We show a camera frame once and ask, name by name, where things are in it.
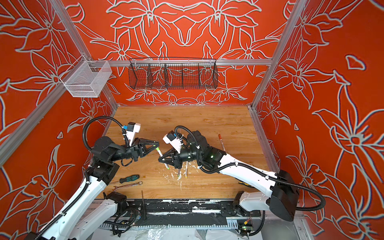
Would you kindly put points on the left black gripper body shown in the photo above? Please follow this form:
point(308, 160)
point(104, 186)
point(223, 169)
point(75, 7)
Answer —
point(134, 153)

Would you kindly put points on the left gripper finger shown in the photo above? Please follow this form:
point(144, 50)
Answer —
point(147, 149)
point(149, 142)

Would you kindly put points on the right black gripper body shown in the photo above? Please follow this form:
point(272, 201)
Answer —
point(179, 159)

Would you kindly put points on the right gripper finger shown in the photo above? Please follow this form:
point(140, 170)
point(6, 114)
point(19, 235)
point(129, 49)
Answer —
point(167, 154)
point(167, 160)

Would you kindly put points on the white pen green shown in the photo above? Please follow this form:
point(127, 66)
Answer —
point(161, 158)

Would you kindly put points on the white pen purple end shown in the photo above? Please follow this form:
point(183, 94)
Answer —
point(222, 144)

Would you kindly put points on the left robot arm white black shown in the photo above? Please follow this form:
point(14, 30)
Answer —
point(70, 223)

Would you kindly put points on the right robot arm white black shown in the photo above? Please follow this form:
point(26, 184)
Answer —
point(277, 192)

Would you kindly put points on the white pen middle yellow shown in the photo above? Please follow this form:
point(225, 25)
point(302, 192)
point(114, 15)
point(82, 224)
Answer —
point(186, 170)

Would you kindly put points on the metal wrench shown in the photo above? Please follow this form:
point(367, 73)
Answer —
point(116, 188)

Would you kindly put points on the white mesh basket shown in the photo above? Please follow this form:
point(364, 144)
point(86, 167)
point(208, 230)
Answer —
point(87, 78)

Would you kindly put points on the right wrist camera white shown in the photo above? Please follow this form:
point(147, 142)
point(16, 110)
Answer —
point(175, 141)

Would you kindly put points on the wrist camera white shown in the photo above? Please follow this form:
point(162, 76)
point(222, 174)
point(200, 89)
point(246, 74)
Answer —
point(175, 141)
point(129, 132)

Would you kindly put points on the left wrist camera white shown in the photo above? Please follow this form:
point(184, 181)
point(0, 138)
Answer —
point(129, 132)

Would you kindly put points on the green handle screwdriver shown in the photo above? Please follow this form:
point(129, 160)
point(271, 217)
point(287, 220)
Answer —
point(131, 178)

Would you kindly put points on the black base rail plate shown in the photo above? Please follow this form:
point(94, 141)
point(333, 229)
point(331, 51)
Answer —
point(216, 207)

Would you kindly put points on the black wire basket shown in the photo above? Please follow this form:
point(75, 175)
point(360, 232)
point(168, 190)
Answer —
point(174, 74)

